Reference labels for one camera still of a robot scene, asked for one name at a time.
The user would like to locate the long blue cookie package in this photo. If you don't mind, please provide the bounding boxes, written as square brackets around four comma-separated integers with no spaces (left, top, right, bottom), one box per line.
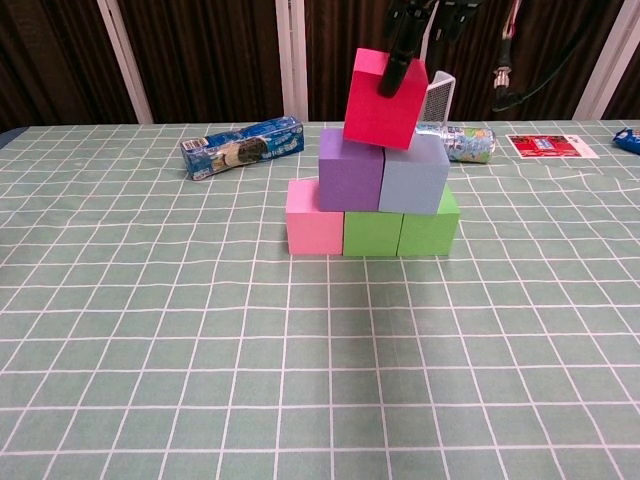
[180,115,307,182]

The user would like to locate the red foam cube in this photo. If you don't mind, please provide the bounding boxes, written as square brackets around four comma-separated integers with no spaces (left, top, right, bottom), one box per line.
[342,47,430,152]

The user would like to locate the purple foam cube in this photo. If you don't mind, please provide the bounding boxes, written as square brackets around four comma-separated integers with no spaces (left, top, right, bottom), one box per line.
[318,128,386,213]

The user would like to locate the light blue foam cube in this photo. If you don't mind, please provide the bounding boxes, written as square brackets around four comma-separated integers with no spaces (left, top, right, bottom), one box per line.
[378,133,450,216]

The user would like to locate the green foam cube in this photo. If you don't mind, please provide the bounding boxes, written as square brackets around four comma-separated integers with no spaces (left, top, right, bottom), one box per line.
[342,209,405,257]
[396,183,462,257]

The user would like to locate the pink foam cube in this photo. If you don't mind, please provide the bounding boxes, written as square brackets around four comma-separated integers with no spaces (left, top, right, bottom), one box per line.
[285,180,346,256]

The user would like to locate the dark brown curtain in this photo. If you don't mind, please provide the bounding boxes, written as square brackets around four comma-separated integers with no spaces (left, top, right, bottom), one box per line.
[0,0,640,132]

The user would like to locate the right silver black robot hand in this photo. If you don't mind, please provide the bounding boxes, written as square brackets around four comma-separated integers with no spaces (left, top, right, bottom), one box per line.
[377,0,482,99]

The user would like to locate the green checked tablecloth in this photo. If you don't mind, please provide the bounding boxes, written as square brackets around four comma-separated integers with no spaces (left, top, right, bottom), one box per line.
[0,119,640,480]

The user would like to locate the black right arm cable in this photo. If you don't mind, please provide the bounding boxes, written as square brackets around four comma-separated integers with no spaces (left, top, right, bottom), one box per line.
[490,0,589,114]

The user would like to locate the red white printed card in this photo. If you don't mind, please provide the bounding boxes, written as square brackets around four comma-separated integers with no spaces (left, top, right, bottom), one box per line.
[505,132,600,161]

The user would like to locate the small dark blue cookie packet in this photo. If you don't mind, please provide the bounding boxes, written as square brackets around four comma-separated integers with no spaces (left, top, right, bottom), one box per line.
[612,127,640,155]

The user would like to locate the white wire mesh rack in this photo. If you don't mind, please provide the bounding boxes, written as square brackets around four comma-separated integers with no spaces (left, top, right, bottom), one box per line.
[422,70,457,126]

